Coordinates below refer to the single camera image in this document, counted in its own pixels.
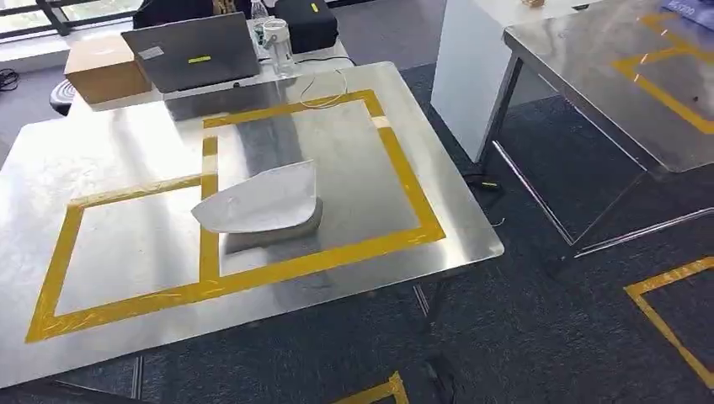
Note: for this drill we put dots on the white curved plastic part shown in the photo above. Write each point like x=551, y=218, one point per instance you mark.
x=262, y=200

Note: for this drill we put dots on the white cabinet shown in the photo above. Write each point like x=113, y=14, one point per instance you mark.
x=468, y=72

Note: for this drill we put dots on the clear water jug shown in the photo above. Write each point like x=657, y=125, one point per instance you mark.
x=279, y=47

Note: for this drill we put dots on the black bag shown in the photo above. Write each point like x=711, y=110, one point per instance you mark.
x=307, y=25

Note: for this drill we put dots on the clear plastic bottle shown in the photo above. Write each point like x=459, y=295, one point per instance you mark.
x=258, y=17

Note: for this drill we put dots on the grey laptop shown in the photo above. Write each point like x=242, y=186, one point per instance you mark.
x=192, y=53

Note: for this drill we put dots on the large steel bench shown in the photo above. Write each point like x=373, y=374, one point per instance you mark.
x=111, y=139

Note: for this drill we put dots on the black chair back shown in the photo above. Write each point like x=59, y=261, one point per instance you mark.
x=173, y=11

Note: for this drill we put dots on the brown cardboard box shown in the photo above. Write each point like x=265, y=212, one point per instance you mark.
x=106, y=69

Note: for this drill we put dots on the black window railing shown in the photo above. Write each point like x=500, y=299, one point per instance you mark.
x=56, y=14

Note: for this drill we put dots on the yellow tape frame on bench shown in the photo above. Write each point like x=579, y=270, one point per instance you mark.
x=407, y=184
x=664, y=95

